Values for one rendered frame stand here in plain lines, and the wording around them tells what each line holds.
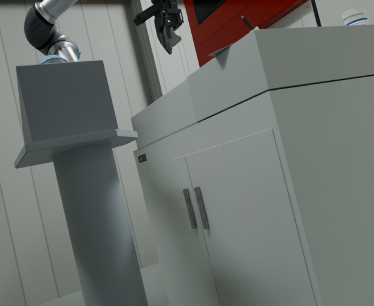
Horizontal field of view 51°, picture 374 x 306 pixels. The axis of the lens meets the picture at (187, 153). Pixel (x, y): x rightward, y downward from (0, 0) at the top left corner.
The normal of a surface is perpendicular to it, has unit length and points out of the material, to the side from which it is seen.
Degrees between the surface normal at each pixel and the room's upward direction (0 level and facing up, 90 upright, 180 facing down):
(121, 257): 90
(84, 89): 90
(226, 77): 90
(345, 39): 90
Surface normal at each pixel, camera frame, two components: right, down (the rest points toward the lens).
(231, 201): -0.86, 0.18
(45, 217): 0.47, -0.15
